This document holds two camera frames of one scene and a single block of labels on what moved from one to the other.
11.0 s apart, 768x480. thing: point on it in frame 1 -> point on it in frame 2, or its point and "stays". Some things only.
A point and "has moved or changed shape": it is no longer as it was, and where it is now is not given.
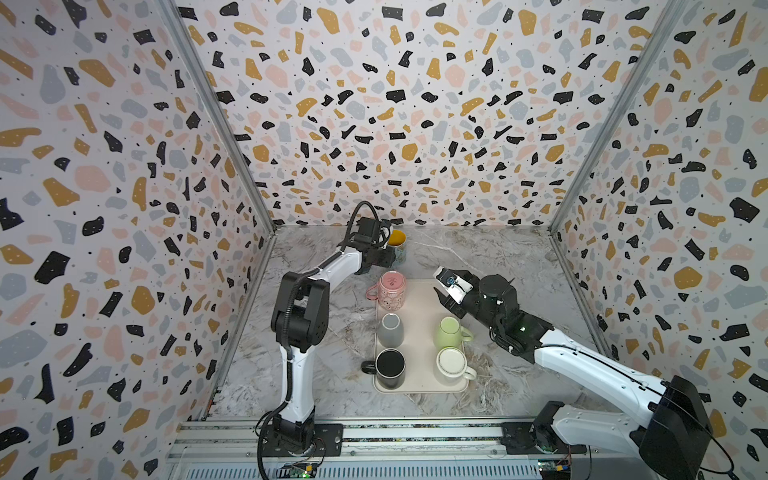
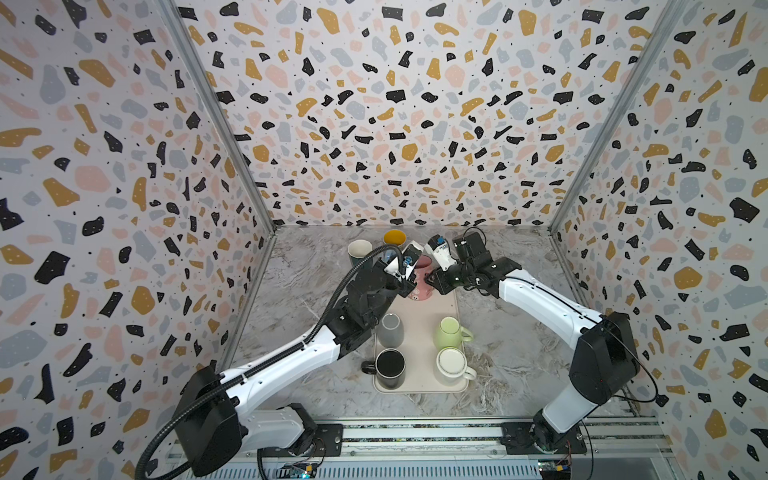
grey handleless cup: (390, 331) stays
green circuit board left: (300, 470) stays
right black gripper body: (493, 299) -> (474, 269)
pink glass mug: (389, 290) has moved or changed shape
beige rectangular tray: (424, 307) stays
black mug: (389, 367) stays
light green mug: (451, 334) stays
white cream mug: (451, 363) stays
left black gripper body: (381, 257) -> (390, 289)
